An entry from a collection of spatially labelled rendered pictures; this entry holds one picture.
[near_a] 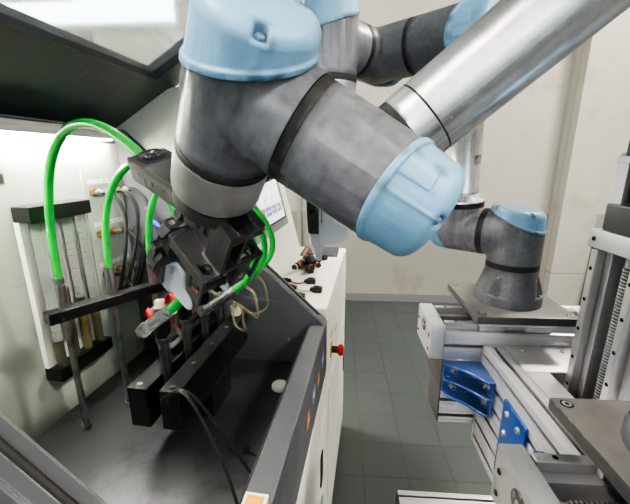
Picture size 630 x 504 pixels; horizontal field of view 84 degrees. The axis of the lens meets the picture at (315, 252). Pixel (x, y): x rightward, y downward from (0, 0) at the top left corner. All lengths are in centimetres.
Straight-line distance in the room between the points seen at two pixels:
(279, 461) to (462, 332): 53
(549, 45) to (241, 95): 26
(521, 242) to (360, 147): 73
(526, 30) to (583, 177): 345
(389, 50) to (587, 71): 328
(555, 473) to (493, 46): 51
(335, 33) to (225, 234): 32
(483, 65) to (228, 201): 24
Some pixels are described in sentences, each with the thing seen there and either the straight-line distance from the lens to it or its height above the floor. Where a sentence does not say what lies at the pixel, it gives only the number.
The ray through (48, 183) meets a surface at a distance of 74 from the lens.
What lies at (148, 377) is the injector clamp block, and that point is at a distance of 76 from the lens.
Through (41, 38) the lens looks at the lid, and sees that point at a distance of 75.
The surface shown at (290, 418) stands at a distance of 66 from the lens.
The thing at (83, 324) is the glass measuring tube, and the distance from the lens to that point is 95.
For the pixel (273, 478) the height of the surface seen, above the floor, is 95.
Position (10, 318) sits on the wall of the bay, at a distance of 87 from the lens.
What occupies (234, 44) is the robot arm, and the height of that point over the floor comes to 143.
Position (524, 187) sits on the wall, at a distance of 378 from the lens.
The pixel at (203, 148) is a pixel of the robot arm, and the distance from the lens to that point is 25.
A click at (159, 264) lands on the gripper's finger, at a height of 126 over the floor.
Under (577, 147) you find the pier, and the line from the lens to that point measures 375.
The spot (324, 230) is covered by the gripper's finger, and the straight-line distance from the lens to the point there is 53.
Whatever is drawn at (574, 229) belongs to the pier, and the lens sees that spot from 384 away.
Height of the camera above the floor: 137
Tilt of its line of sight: 15 degrees down
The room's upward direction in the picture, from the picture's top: straight up
